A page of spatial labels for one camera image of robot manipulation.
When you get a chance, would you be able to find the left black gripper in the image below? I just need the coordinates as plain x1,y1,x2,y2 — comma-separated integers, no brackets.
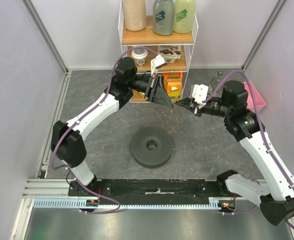
128,73,174,110

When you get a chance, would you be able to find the thin yellow cable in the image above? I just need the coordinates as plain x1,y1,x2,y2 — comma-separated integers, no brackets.
131,103,179,135

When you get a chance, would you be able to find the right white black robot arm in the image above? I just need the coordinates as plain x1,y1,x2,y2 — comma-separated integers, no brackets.
176,80,294,226

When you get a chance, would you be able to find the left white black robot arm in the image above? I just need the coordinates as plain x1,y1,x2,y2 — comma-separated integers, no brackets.
51,55,173,197

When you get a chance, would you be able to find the yellow orange sponge pack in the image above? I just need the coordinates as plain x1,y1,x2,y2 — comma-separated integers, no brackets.
166,79,182,99

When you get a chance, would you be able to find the orange cracker box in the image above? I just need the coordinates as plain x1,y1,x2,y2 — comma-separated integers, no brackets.
163,71,183,83

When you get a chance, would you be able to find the clear glass bottle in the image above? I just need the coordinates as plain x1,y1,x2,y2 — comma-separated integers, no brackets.
208,71,223,94

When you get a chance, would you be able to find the Chobani yogurt tub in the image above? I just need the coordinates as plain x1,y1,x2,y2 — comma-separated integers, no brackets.
157,45,181,64

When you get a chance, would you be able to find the white lidded yogurt cup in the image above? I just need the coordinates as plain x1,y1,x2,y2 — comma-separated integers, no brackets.
132,48,148,66

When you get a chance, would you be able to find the pink plastic bin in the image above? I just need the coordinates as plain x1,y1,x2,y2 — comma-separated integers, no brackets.
243,81,266,112

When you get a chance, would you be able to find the grey-green soap bottle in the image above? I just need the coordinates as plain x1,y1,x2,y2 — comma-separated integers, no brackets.
152,0,175,36

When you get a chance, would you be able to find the beige lotion bottle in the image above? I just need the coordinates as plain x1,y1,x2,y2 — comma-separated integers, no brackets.
123,0,147,32

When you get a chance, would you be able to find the light green soap bottle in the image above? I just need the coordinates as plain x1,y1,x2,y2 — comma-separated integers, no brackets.
173,0,196,34

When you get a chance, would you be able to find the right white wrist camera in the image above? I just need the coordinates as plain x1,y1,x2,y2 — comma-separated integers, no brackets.
189,84,209,109

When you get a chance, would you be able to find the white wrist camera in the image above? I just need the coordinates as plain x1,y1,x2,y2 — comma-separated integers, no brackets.
189,84,209,109
150,54,167,75

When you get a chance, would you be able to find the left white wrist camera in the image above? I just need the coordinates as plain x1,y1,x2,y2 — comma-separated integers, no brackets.
150,54,167,75

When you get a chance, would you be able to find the white wire shelf rack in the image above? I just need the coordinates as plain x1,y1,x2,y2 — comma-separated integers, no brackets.
118,0,198,102

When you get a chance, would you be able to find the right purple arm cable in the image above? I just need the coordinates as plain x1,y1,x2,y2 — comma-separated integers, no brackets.
204,69,294,240

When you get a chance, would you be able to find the aluminium slotted rail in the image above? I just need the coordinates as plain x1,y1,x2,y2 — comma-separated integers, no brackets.
34,198,221,210

